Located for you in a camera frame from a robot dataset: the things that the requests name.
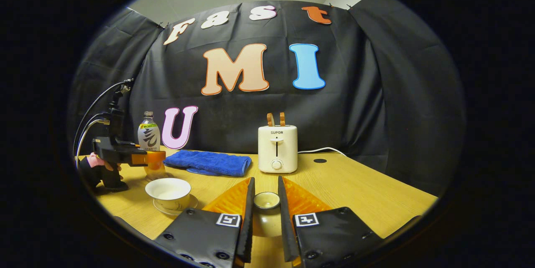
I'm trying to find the thin grey cable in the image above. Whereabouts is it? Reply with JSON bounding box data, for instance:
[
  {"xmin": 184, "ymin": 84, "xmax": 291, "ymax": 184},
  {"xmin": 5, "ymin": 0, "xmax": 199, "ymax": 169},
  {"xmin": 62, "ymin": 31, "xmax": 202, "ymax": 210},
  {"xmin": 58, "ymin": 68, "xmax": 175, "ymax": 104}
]
[{"xmin": 73, "ymin": 79, "xmax": 134, "ymax": 153}]

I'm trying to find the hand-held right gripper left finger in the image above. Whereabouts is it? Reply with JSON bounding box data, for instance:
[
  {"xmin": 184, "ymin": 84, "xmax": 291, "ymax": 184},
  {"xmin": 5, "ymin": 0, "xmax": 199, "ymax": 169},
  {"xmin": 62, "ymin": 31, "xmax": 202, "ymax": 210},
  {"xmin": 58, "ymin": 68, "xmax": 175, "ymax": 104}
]
[{"xmin": 155, "ymin": 177, "xmax": 255, "ymax": 268}]

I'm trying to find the black backdrop cloth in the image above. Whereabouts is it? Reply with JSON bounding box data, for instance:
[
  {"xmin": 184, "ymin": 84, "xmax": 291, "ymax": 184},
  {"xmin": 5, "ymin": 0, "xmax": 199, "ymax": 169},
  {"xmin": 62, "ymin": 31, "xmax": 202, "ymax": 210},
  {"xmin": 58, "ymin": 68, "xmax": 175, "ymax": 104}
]
[{"xmin": 69, "ymin": 0, "xmax": 465, "ymax": 195}]

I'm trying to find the cream ceramic saucer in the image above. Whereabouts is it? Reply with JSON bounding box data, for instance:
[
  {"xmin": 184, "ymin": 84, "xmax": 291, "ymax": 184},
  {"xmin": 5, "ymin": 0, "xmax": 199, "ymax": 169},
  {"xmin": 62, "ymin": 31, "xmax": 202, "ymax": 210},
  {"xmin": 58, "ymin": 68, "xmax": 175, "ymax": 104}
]
[{"xmin": 153, "ymin": 194, "xmax": 199, "ymax": 216}]

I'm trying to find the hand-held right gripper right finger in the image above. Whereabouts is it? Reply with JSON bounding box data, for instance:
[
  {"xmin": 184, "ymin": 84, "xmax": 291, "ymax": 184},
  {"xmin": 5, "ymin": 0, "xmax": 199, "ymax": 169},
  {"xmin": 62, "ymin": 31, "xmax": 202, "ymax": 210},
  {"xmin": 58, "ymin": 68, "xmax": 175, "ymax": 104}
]
[{"xmin": 278, "ymin": 176, "xmax": 383, "ymax": 268}]

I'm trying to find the white toaster power cable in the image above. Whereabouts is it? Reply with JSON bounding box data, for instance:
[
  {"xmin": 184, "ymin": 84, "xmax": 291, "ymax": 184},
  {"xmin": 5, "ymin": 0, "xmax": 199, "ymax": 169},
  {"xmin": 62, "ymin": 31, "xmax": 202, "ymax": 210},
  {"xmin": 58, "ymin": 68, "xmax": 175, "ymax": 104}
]
[{"xmin": 297, "ymin": 147, "xmax": 347, "ymax": 157}]

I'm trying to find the clear plastic water bottle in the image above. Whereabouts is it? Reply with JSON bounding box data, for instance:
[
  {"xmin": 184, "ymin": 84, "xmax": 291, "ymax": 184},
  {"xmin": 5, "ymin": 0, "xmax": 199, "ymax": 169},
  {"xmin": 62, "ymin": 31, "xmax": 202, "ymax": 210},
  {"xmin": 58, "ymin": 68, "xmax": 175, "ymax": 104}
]
[{"xmin": 138, "ymin": 111, "xmax": 167, "ymax": 181}]

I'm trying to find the blue folded towel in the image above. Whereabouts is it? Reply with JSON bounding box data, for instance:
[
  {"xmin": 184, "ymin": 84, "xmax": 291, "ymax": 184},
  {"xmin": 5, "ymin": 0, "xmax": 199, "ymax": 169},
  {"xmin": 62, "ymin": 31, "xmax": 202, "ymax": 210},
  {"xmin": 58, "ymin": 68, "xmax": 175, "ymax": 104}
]
[{"xmin": 163, "ymin": 150, "xmax": 252, "ymax": 177}]

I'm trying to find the cream white toaster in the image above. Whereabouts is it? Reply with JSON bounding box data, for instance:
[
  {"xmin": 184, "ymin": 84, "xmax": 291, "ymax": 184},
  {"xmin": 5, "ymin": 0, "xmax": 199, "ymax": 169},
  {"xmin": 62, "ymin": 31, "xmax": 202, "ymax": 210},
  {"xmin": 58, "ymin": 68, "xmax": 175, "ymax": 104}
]
[{"xmin": 257, "ymin": 125, "xmax": 298, "ymax": 174}]

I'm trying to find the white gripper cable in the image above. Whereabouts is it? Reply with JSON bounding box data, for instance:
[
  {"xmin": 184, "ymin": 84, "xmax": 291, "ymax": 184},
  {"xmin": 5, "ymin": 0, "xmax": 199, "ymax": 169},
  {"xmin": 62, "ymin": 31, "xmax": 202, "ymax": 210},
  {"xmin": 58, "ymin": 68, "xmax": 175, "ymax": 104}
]
[{"xmin": 76, "ymin": 118, "xmax": 111, "ymax": 168}]

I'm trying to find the cream ceramic teacup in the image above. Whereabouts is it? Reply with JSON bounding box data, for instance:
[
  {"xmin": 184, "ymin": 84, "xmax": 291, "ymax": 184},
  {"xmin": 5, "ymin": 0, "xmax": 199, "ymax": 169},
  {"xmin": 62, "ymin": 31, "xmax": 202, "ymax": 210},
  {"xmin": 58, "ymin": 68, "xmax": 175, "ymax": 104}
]
[{"xmin": 145, "ymin": 178, "xmax": 192, "ymax": 211}]

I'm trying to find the cream ceramic teacup lid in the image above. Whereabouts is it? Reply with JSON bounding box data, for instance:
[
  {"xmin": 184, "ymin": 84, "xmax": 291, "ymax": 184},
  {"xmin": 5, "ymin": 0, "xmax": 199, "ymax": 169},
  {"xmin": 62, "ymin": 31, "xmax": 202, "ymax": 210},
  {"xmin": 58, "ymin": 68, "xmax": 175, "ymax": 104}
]
[{"xmin": 252, "ymin": 191, "xmax": 281, "ymax": 237}]

